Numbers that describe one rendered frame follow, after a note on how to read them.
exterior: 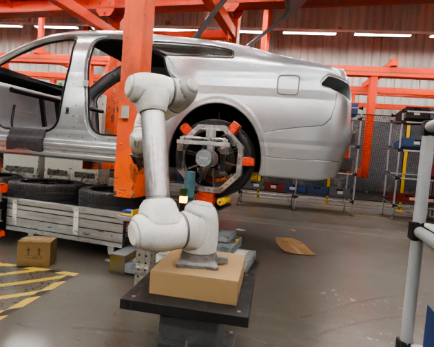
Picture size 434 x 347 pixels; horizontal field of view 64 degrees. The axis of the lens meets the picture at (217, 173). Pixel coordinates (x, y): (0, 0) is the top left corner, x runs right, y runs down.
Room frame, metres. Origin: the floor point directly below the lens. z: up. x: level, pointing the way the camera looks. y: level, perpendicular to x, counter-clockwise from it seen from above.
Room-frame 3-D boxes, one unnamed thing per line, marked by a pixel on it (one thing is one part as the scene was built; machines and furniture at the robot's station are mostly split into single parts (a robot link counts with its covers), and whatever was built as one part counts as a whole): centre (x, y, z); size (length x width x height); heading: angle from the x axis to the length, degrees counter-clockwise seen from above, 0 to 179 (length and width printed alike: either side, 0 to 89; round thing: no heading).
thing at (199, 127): (2.82, 0.07, 0.85); 0.54 x 0.07 x 0.54; 75
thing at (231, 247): (2.98, 0.02, 0.13); 0.50 x 0.36 x 0.10; 75
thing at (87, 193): (3.12, 0.88, 0.39); 0.66 x 0.66 x 0.24
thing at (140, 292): (1.52, 0.05, 0.15); 0.50 x 0.50 x 0.30; 81
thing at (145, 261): (2.22, 0.42, 0.21); 0.10 x 0.10 x 0.42; 75
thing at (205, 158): (2.75, 0.08, 0.85); 0.21 x 0.14 x 0.14; 165
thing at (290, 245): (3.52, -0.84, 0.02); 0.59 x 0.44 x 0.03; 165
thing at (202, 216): (1.52, 0.06, 0.57); 0.18 x 0.16 x 0.22; 125
